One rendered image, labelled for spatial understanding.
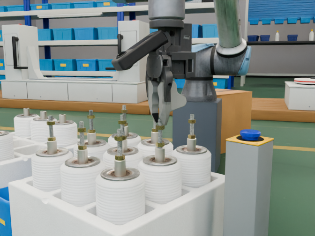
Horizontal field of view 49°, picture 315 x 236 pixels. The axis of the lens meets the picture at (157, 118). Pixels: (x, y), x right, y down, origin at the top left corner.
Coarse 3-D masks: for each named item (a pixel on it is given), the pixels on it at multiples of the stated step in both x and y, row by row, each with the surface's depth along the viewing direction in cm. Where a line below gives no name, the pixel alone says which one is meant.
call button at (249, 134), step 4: (240, 132) 68; (244, 132) 67; (248, 132) 67; (252, 132) 67; (256, 132) 67; (260, 132) 68; (244, 136) 67; (248, 136) 67; (252, 136) 67; (256, 136) 67
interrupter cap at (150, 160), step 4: (148, 156) 77; (152, 156) 78; (168, 156) 78; (172, 156) 77; (144, 160) 74; (148, 160) 75; (152, 160) 76; (168, 160) 75; (172, 160) 75; (176, 160) 74; (148, 164) 73; (152, 164) 72; (156, 164) 72; (160, 164) 72; (164, 164) 72; (168, 164) 72; (172, 164) 73
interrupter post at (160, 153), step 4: (156, 148) 74; (160, 148) 74; (164, 148) 74; (156, 152) 74; (160, 152) 74; (164, 152) 74; (156, 156) 74; (160, 156) 74; (164, 156) 75; (156, 160) 75; (160, 160) 74; (164, 160) 75
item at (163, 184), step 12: (144, 168) 72; (156, 168) 71; (168, 168) 71; (180, 168) 74; (156, 180) 71; (168, 180) 72; (180, 180) 74; (156, 192) 72; (168, 192) 72; (180, 192) 75
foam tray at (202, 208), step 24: (24, 192) 77; (48, 192) 76; (192, 192) 76; (216, 192) 80; (24, 216) 79; (48, 216) 72; (72, 216) 66; (96, 216) 65; (144, 216) 65; (168, 216) 67; (192, 216) 74; (216, 216) 81
